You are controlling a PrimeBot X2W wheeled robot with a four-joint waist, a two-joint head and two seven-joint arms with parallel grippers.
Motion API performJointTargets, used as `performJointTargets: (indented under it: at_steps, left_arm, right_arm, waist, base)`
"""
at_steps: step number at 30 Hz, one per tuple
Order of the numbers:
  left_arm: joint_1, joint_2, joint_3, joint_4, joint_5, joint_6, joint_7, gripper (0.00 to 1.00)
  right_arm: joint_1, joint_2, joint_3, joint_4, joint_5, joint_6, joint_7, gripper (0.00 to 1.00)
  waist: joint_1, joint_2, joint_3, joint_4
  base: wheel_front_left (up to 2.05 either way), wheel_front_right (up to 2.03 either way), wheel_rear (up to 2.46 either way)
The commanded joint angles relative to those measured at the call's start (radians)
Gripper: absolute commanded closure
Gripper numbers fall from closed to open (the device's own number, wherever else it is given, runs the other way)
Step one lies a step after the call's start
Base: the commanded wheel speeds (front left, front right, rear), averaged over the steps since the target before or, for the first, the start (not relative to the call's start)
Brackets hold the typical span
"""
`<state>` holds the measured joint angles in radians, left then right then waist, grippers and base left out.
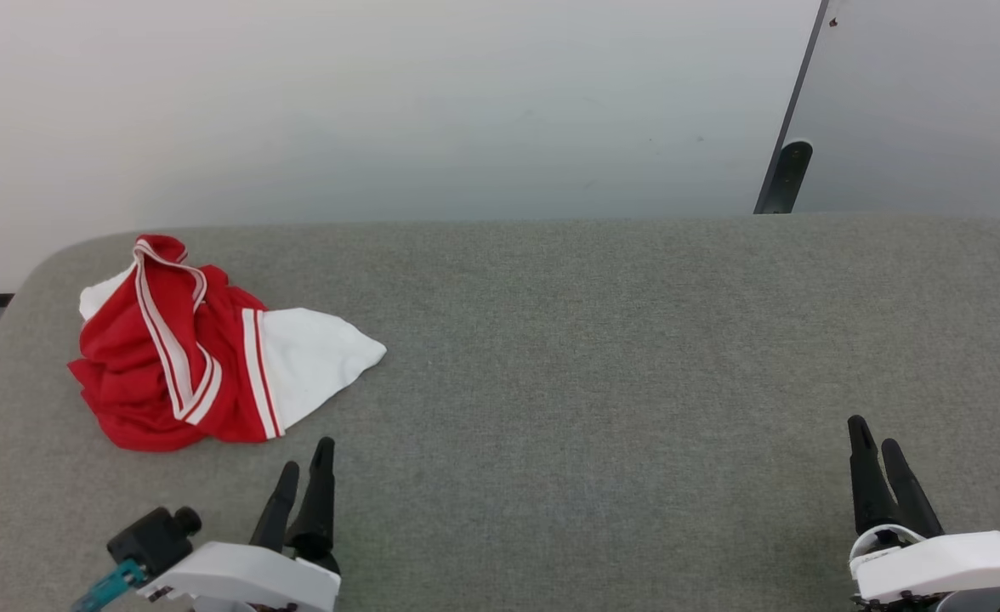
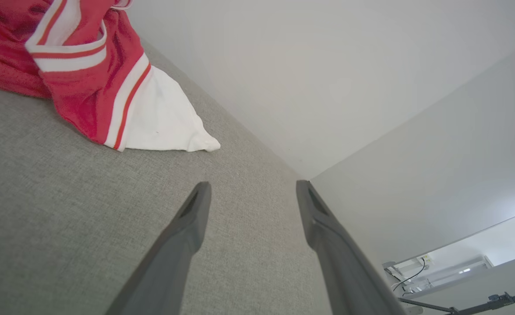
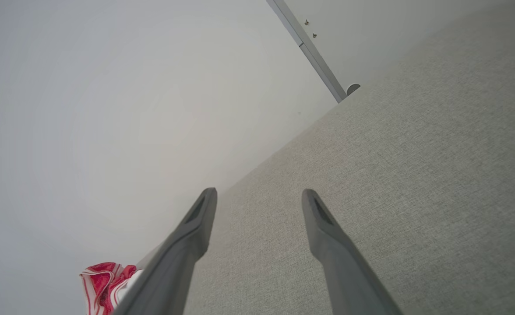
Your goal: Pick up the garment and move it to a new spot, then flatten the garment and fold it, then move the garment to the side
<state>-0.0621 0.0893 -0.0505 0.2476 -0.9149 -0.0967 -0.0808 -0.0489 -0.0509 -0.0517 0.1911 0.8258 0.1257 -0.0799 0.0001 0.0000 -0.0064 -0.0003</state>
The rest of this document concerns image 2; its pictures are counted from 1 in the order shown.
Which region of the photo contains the red Bulls basketball jersey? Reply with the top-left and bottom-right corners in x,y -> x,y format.
0,0 -> 221,153

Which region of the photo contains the grey fabric sofa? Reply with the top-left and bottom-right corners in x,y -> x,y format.
0,37 -> 333,315

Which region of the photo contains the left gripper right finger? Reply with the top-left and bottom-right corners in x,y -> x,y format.
296,180 -> 409,315

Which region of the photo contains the white wall mounted unit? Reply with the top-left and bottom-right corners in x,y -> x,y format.
411,255 -> 494,293

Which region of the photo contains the black metal bar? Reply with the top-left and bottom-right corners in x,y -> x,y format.
399,289 -> 515,315

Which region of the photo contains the thin black wall cable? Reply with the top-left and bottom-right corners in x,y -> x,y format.
391,258 -> 427,294

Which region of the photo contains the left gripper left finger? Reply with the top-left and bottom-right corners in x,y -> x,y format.
106,182 -> 212,315

